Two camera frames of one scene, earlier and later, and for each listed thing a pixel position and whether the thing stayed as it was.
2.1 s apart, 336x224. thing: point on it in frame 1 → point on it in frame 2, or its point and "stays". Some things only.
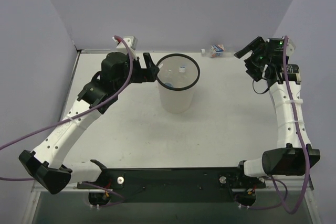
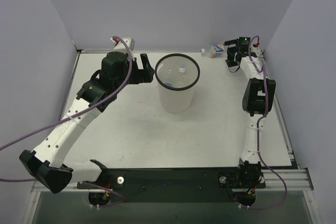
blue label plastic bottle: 168,80 stays
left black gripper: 143,69 stays
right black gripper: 253,57 → 232,51
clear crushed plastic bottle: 182,77 stays
